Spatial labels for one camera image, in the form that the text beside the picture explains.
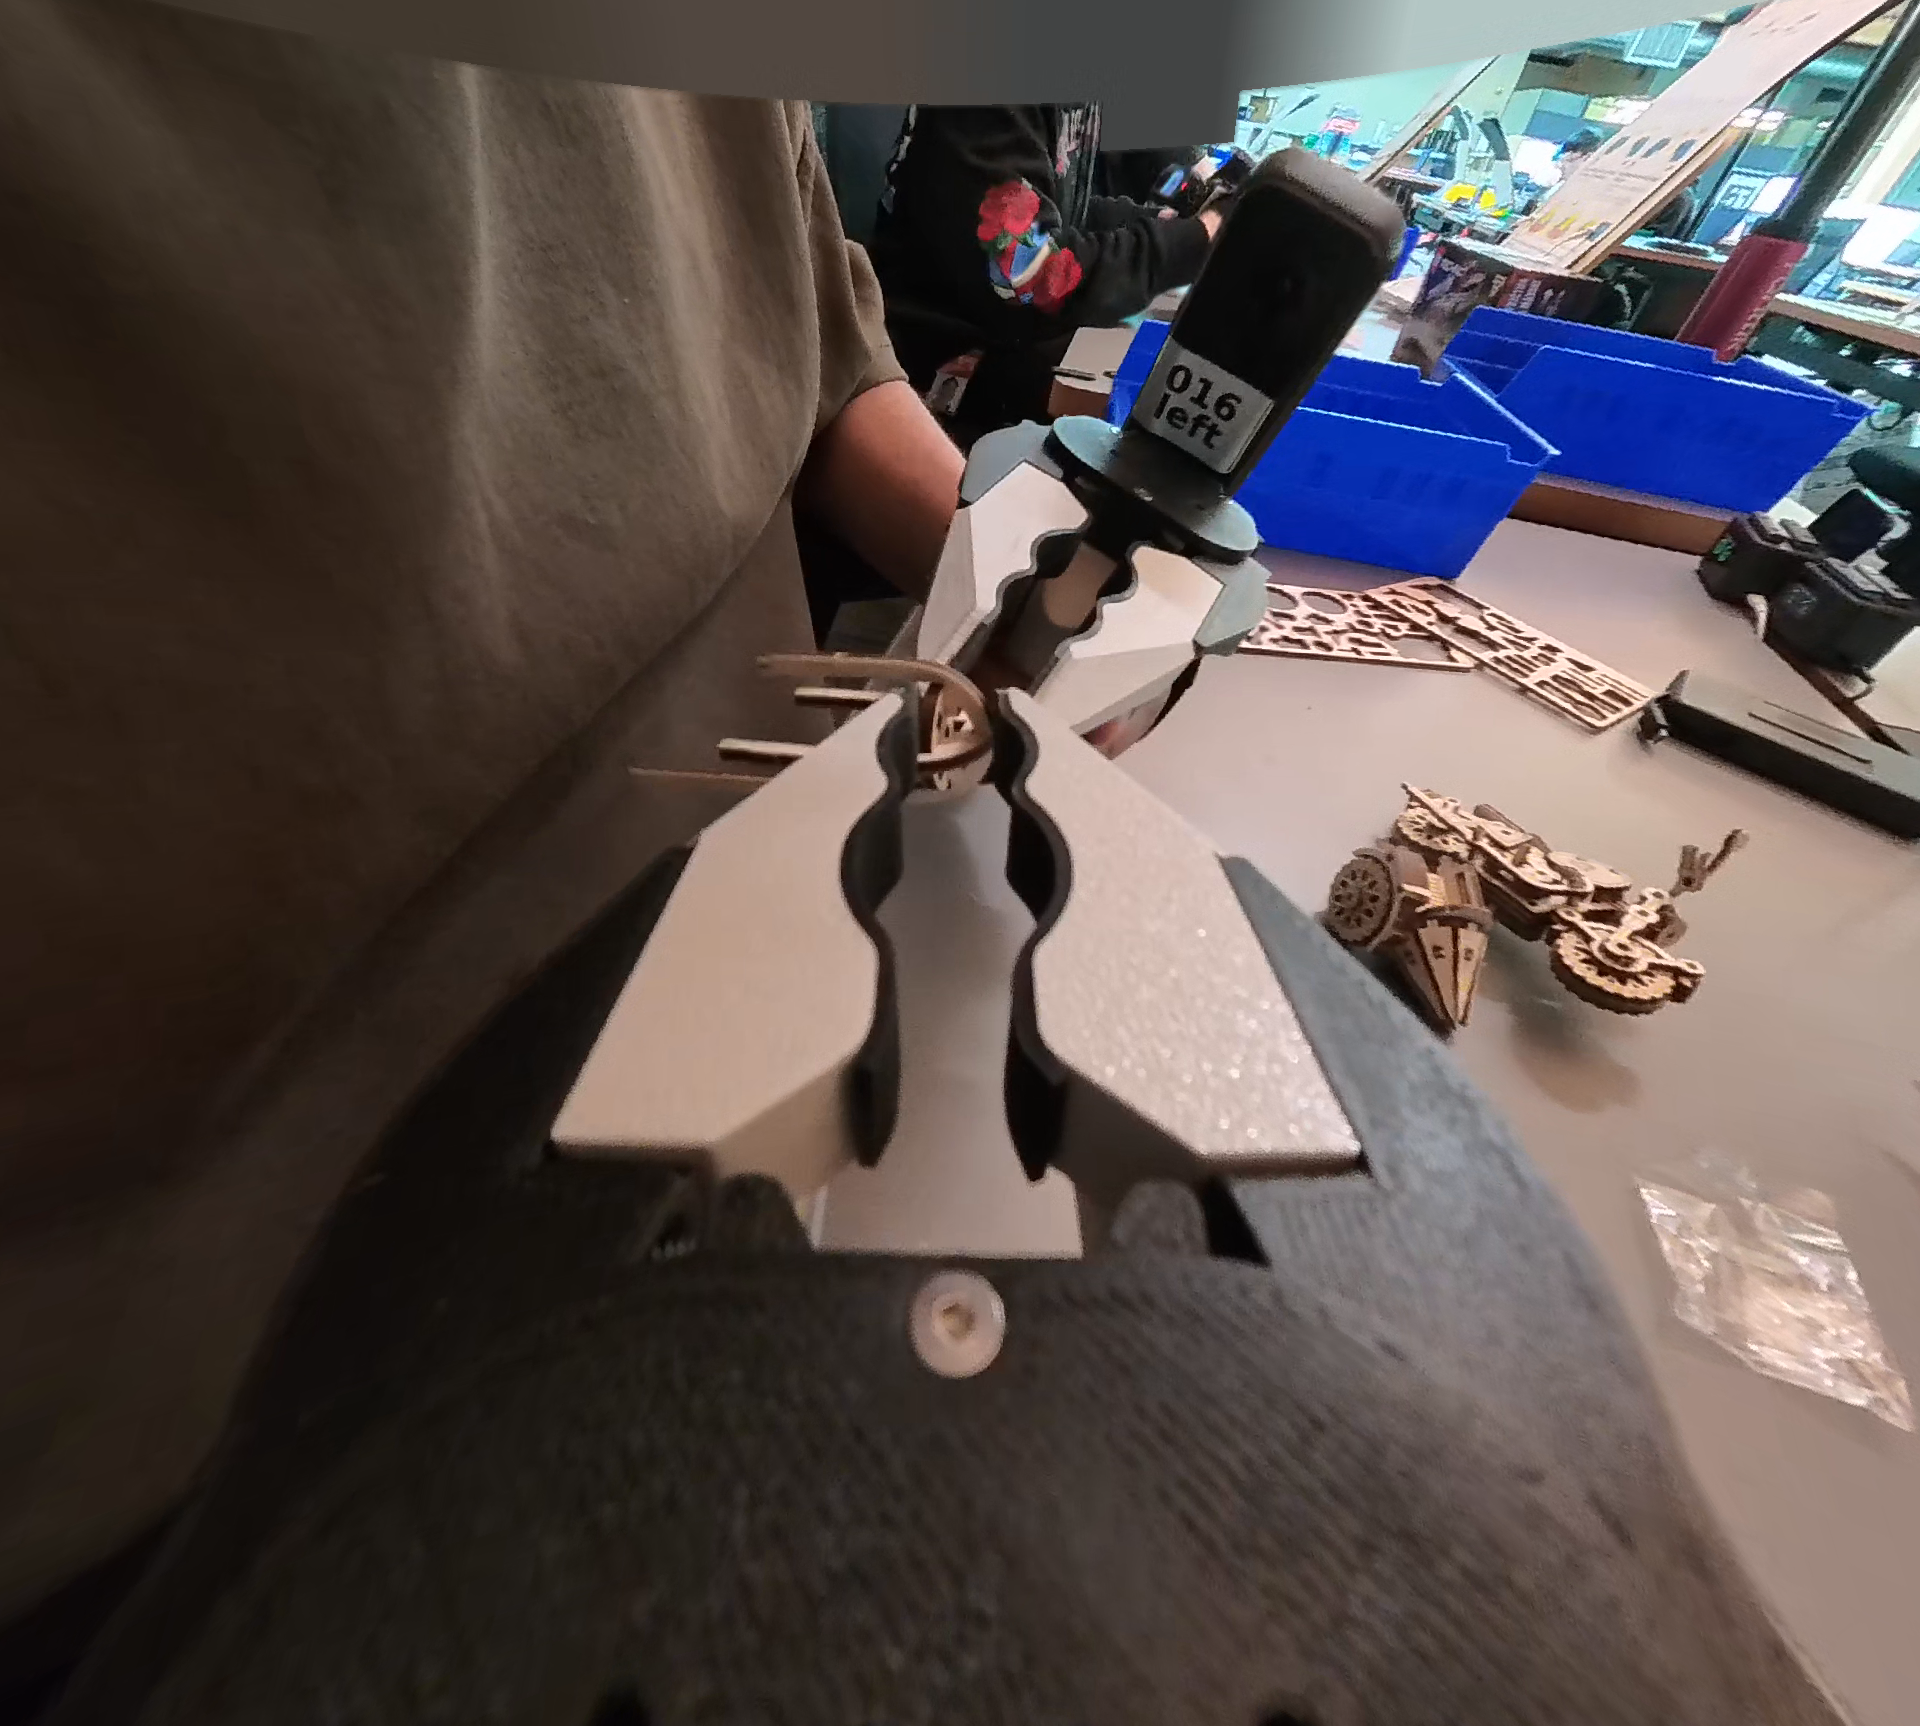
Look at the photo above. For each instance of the laser-cut wooden parts sheet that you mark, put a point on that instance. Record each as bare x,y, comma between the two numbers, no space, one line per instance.
1350,629
1561,676

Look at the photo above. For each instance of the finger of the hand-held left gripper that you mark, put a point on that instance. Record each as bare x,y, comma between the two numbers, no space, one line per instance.
1154,630
983,556

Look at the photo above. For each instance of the clear plastic bag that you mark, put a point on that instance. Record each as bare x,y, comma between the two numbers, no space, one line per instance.
1770,1277

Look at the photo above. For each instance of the wooden wheel model part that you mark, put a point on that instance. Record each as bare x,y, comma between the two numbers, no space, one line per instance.
961,724

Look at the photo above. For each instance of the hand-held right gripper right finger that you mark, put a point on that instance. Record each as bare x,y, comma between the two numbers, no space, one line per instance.
1185,1007

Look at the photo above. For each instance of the black battery charger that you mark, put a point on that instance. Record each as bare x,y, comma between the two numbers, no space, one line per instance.
1755,556
1853,617

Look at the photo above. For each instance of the grey desk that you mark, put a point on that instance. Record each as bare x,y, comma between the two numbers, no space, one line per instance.
1814,931

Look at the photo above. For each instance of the person's left forearm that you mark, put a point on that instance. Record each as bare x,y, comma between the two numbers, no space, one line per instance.
878,481

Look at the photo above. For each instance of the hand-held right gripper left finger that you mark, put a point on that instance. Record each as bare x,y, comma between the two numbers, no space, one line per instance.
735,990

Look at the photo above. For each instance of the leaning printed board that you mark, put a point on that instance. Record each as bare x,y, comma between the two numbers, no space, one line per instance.
1695,121

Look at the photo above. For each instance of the wooden motorcycle model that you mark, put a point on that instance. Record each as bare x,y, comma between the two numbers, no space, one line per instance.
1575,900

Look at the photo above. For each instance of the printed model box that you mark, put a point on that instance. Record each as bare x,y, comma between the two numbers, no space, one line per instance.
1484,301

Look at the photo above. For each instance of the maroon padded post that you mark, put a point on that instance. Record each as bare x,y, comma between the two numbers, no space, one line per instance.
1732,295

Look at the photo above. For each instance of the black flat stand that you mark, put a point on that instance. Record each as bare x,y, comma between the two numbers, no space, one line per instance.
1784,751

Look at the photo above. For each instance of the blue plastic bin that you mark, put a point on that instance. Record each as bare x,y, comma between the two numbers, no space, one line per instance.
1394,467
1651,414

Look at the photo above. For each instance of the wedge-shaped wooden model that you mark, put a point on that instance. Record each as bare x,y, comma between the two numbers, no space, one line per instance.
1418,925

